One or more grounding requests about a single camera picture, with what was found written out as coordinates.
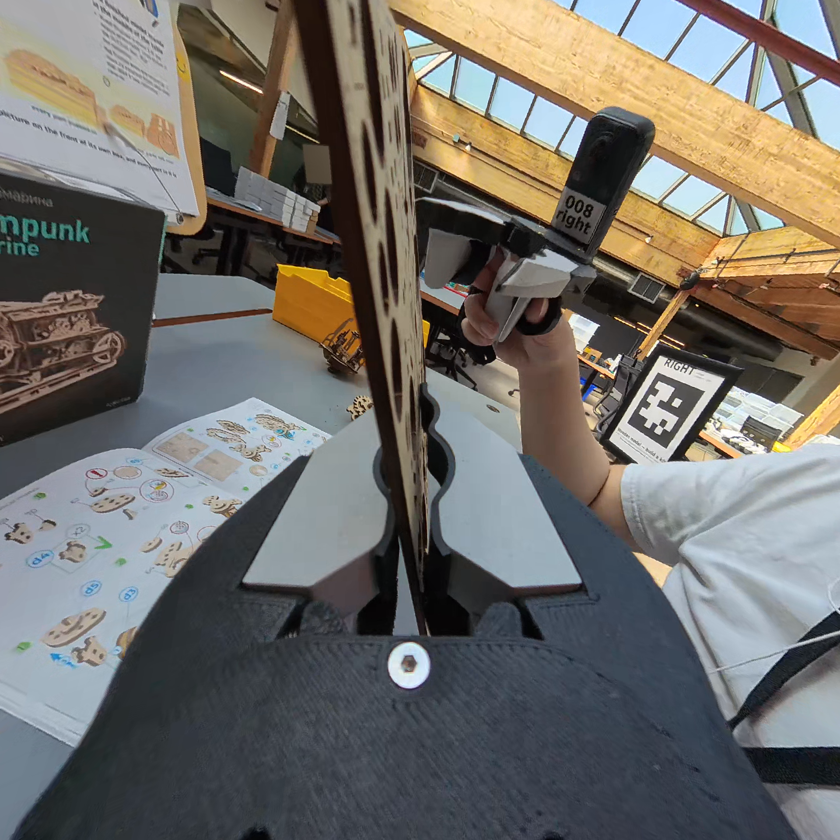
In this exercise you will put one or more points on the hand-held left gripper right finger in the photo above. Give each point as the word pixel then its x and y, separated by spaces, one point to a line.
pixel 512 525

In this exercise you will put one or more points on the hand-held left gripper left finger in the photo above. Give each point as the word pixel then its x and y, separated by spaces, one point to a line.
pixel 308 525

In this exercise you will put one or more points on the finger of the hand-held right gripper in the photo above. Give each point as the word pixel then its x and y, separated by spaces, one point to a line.
pixel 446 256
pixel 538 275

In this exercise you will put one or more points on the laser-cut wooden parts sheet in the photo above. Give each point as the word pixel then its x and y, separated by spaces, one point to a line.
pixel 367 197

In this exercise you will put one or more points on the person's right forearm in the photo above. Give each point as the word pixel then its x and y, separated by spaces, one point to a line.
pixel 564 446

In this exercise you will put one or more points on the partly built wooden model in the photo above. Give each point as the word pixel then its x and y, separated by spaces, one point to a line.
pixel 341 348

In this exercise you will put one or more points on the black model kit box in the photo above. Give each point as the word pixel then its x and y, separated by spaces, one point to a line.
pixel 72 315

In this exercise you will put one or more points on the person's right hand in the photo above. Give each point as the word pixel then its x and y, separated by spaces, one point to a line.
pixel 479 315

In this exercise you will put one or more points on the wooden gear part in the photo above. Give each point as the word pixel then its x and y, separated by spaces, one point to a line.
pixel 359 407

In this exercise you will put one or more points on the yellow plastic bin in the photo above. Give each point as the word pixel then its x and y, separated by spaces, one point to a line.
pixel 315 302

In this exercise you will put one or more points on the black round speaker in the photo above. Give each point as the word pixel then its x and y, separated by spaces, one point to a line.
pixel 692 277

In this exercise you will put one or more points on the stack of white boxes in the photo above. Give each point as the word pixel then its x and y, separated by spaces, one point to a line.
pixel 275 197

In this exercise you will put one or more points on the framed black-white marker sign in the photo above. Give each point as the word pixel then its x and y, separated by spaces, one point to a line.
pixel 669 407

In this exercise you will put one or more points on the open instruction booklet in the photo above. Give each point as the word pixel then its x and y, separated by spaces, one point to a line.
pixel 79 590

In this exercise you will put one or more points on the laminated instruction sheet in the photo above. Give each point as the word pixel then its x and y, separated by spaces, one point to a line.
pixel 79 79

